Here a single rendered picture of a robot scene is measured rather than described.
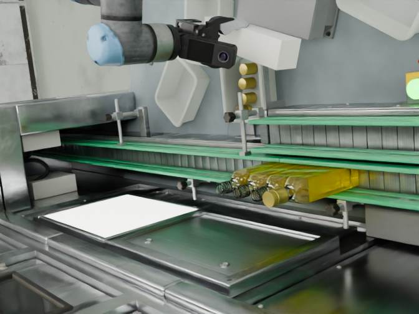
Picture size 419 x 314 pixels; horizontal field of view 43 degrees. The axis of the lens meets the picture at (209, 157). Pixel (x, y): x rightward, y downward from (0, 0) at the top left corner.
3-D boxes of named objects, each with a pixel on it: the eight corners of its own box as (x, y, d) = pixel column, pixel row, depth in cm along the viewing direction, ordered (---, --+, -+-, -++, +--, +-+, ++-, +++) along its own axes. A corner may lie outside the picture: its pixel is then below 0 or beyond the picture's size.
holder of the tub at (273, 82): (247, 135, 169) (229, 138, 164) (239, 48, 165) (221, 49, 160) (287, 136, 156) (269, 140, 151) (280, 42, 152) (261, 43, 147)
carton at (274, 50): (224, 15, 124) (204, 16, 121) (301, 38, 108) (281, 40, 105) (221, 42, 127) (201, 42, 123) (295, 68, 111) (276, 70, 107)
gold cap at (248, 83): (247, 77, 162) (237, 78, 159) (255, 76, 159) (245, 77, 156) (249, 88, 162) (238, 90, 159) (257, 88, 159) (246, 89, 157)
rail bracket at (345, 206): (358, 218, 126) (323, 233, 118) (356, 190, 125) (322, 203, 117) (373, 220, 123) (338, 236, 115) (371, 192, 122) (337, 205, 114)
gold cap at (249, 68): (249, 63, 160) (238, 63, 157) (257, 61, 157) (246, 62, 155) (250, 75, 161) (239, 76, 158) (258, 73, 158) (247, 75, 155)
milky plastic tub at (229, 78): (244, 119, 168) (224, 122, 163) (237, 47, 165) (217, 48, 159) (285, 119, 155) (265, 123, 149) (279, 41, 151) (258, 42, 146)
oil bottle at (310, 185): (340, 182, 128) (280, 203, 115) (339, 160, 127) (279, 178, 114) (360, 185, 124) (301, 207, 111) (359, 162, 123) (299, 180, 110)
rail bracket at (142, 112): (156, 137, 203) (105, 147, 188) (151, 94, 200) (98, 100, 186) (164, 138, 199) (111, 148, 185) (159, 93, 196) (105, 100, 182)
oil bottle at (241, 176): (286, 177, 141) (227, 195, 128) (285, 157, 141) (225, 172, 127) (302, 179, 137) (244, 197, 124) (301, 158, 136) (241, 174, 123)
